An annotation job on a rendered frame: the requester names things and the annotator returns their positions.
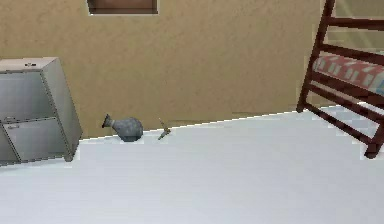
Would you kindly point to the small olive stick object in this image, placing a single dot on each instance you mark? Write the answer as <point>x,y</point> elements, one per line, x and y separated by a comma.
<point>164,130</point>

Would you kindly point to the grey round vase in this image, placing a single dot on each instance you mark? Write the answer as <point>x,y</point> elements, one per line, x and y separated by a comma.
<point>128,128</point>

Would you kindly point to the grey chest of drawers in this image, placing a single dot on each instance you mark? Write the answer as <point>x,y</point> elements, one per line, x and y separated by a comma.
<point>36,113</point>

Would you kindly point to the dark red wooden bed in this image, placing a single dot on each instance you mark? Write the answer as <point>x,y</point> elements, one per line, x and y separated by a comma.
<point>346,73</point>

